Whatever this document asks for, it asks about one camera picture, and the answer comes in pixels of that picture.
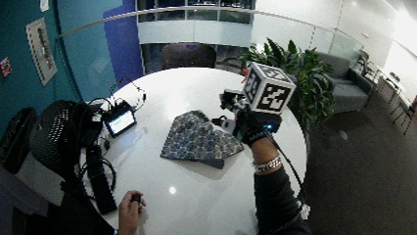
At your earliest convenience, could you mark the framed wall poster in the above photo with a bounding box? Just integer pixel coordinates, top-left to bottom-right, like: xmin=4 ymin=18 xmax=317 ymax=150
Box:
xmin=26 ymin=17 xmax=59 ymax=87

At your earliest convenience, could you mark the white marker cube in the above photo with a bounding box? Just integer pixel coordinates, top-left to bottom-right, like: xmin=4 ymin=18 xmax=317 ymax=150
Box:
xmin=241 ymin=62 xmax=297 ymax=116

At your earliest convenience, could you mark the black cable bundle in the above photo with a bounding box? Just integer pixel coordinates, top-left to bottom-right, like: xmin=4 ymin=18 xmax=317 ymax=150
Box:
xmin=79 ymin=136 xmax=119 ymax=194

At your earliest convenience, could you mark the small black monitor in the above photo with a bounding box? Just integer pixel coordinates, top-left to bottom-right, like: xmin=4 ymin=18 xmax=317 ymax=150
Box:
xmin=100 ymin=100 xmax=139 ymax=139

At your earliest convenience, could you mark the thin black looped cable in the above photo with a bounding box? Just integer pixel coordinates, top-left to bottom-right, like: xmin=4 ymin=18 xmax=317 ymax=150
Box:
xmin=107 ymin=77 xmax=150 ymax=113

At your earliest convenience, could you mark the red wall sign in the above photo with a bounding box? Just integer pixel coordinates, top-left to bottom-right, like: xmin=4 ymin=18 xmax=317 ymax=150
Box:
xmin=0 ymin=56 xmax=14 ymax=78

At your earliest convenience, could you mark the metal handrail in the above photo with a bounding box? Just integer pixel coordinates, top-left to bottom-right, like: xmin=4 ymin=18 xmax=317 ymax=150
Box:
xmin=56 ymin=5 xmax=364 ymax=41

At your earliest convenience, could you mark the grey sofa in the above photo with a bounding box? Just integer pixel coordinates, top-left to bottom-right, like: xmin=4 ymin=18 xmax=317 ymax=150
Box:
xmin=315 ymin=51 xmax=376 ymax=115

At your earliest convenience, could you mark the small black clicker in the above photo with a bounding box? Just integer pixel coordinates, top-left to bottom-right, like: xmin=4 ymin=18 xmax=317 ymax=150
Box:
xmin=131 ymin=192 xmax=144 ymax=208

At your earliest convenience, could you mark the black glove cable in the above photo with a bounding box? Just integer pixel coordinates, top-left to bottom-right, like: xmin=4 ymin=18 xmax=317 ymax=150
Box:
xmin=264 ymin=129 xmax=308 ymax=210

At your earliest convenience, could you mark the dark round-backed chair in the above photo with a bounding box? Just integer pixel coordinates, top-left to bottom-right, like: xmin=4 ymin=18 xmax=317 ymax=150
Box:
xmin=159 ymin=42 xmax=217 ymax=71

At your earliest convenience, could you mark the blue floral patterned cloth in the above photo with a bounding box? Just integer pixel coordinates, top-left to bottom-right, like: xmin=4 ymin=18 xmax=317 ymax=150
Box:
xmin=159 ymin=110 xmax=247 ymax=170

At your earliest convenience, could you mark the long black power strip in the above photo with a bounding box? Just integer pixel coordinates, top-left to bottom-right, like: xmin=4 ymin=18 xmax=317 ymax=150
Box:
xmin=86 ymin=145 xmax=119 ymax=216

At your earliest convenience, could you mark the green potted plant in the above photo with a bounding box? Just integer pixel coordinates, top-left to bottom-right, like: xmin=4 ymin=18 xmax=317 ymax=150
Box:
xmin=240 ymin=37 xmax=336 ymax=132

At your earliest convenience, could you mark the silver chain bracelet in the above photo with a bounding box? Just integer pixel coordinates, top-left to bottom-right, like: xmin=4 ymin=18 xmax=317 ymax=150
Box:
xmin=252 ymin=155 xmax=283 ymax=173

